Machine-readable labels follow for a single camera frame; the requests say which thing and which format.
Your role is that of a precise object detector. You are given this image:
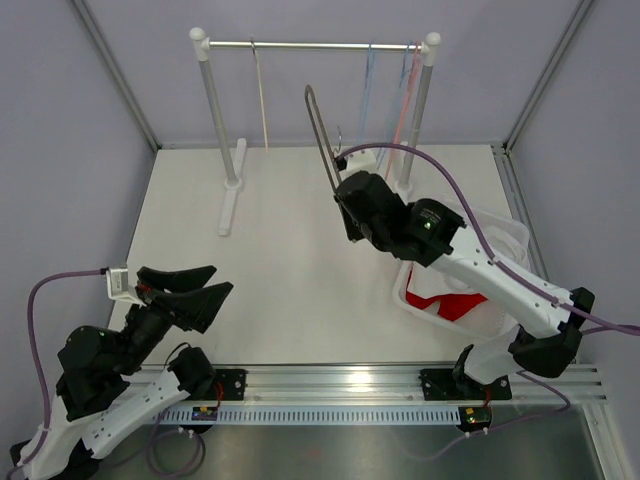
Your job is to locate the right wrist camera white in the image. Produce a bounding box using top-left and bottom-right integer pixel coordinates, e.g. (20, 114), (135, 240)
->
(335, 150), (378, 178)

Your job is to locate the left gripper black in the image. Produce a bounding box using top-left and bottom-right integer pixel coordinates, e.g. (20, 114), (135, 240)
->
(113, 265), (233, 376)

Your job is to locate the white slotted cable duct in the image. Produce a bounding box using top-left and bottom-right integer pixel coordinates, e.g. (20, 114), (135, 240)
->
(161, 405), (461, 426)

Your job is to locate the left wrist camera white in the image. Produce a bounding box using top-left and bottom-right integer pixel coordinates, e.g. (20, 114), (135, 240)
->
(104, 266), (136, 304)

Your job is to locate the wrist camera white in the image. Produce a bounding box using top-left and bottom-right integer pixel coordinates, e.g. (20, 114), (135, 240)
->
(104, 266), (136, 304)
(335, 150), (378, 178)

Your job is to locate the white plastic basket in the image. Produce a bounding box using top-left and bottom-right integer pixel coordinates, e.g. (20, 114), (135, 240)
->
(392, 206), (530, 340)

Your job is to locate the red t shirt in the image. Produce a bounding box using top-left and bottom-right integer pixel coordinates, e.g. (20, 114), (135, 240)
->
(405, 292), (487, 322)

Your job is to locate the aluminium rail frame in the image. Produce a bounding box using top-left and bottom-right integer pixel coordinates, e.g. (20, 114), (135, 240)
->
(119, 363), (609, 406)

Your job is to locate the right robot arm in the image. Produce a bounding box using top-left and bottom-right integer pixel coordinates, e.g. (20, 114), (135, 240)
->
(334, 171), (595, 397)

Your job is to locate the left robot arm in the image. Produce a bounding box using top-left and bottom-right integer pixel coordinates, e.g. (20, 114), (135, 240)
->
(6, 265), (234, 479)

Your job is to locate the clothes rack white silver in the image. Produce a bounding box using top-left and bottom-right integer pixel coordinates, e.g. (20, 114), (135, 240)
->
(188, 27), (443, 237)

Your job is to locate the pink wire hanger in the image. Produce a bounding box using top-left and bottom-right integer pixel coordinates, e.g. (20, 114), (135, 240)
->
(393, 43), (423, 143)

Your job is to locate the cream wooden hanger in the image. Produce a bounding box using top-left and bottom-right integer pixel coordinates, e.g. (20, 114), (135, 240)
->
(250, 37), (269, 152)

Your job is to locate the white t shirt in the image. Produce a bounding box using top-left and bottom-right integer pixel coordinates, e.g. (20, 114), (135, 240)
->
(407, 225), (530, 299)

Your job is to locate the silver hanger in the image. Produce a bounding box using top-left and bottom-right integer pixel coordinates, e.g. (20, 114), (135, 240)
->
(304, 85), (347, 193)

